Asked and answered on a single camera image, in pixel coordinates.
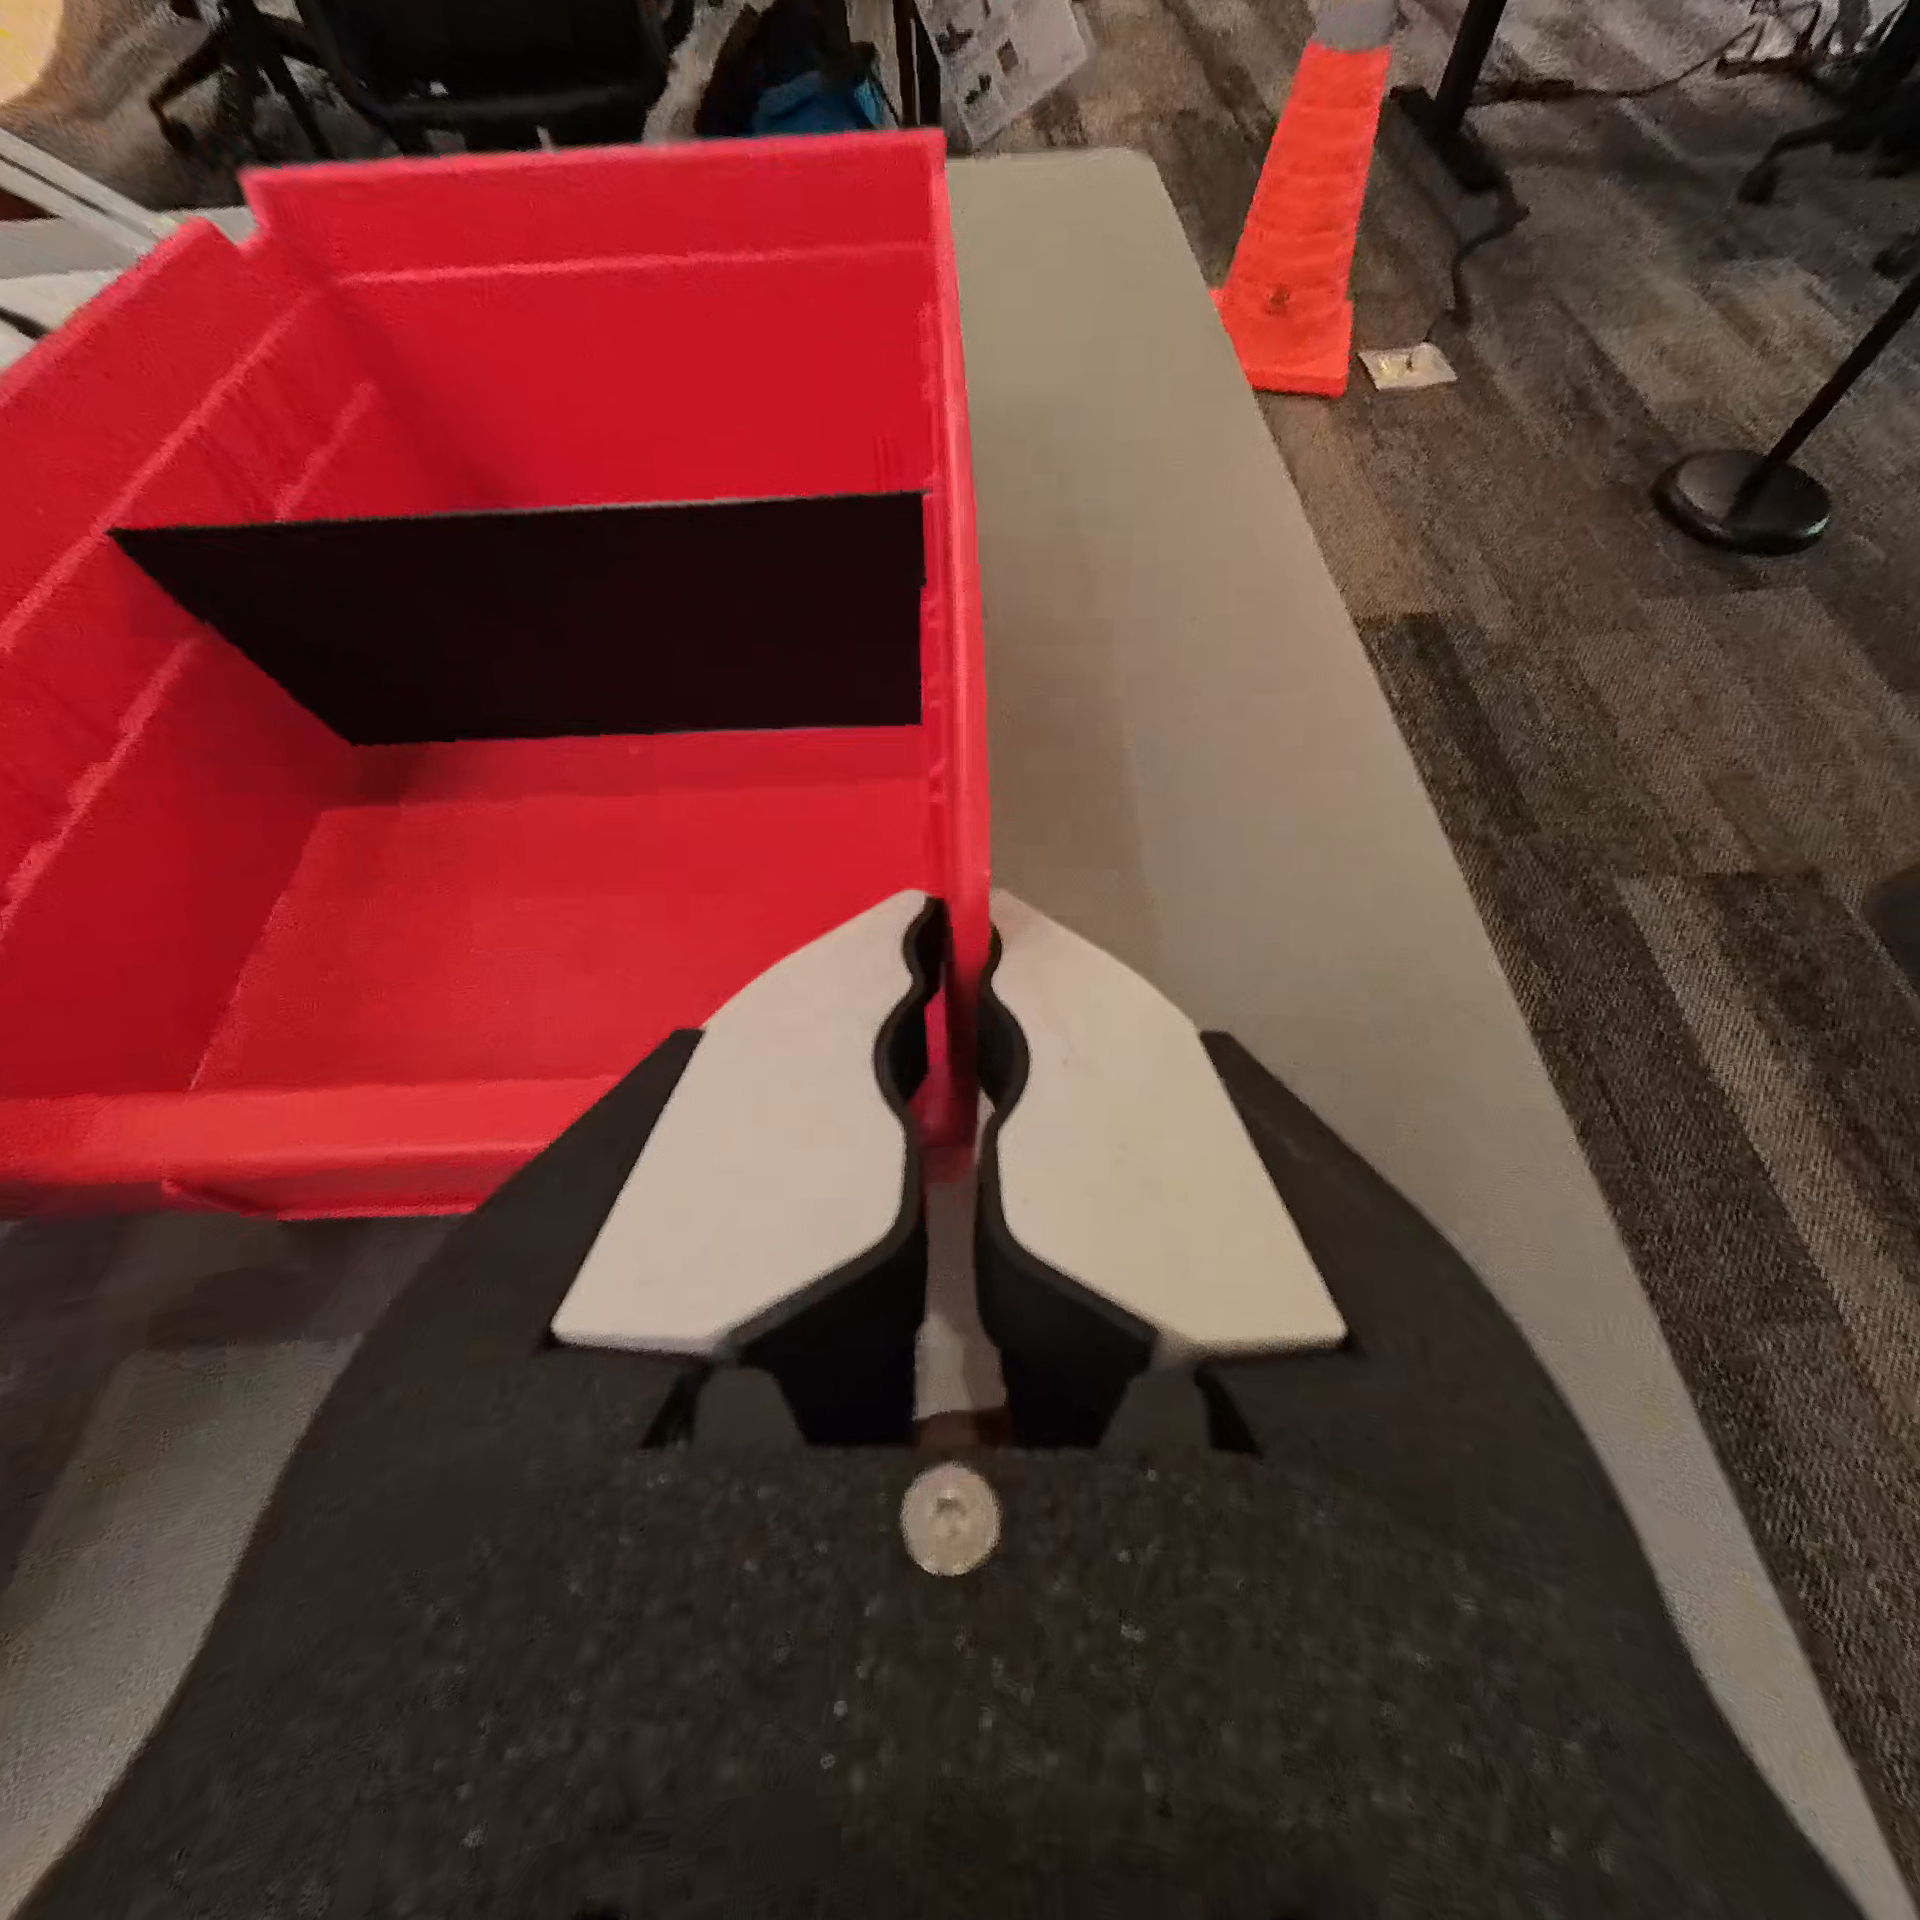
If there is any red plastic bin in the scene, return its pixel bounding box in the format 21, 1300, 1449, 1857
0, 127, 999, 1220

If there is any black bin divider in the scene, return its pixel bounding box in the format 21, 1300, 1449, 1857
112, 490, 927, 746

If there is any orange traffic cone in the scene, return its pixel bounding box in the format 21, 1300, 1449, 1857
1212, 0, 1393, 399

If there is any black mesh office chair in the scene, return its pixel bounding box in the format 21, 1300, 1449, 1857
150, 0, 676, 152

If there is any printed paper poster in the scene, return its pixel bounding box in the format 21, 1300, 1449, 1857
920, 0, 1087, 152

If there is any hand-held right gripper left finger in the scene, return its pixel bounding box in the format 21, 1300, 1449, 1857
550, 889, 951, 1445

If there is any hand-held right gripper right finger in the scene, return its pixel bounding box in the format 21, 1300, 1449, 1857
977, 892, 1347, 1449

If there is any black stanchion pole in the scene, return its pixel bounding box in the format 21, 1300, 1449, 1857
1655, 269, 1920, 558

